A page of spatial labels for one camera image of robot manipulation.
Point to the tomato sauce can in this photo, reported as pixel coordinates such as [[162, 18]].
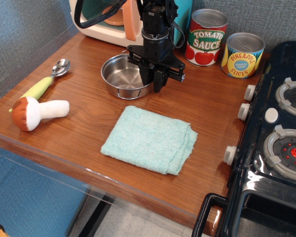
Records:
[[206, 33]]

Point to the toy microwave teal cream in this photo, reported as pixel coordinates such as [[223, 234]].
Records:
[[131, 31]]

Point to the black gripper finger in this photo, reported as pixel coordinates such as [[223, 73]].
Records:
[[159, 80], [146, 73]]

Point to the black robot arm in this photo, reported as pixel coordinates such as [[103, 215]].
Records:
[[158, 16]]

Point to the orange microwave turntable plate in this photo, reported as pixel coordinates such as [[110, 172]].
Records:
[[117, 19]]

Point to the spoon with green handle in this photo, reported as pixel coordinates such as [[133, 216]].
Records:
[[59, 69]]

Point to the plush toy mushroom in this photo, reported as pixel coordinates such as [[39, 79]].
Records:
[[27, 112]]

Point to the pineapple slices can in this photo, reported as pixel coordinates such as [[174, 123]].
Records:
[[242, 55]]

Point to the light blue folded cloth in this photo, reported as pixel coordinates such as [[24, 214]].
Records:
[[151, 141]]

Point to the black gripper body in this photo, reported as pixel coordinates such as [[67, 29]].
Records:
[[158, 50]]

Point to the black toy stove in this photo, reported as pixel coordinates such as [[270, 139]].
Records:
[[261, 200]]

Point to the stainless steel pot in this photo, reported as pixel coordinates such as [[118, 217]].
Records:
[[123, 79]]

